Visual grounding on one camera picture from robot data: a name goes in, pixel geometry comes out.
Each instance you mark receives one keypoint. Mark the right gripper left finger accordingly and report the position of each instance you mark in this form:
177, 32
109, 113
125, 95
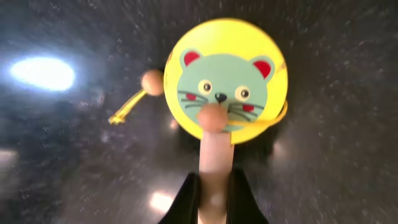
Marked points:
183, 205

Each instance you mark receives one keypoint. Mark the yellow rattle drum toy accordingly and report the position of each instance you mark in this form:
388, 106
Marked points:
224, 40

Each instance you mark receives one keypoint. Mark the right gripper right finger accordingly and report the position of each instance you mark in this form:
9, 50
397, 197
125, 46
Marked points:
245, 205

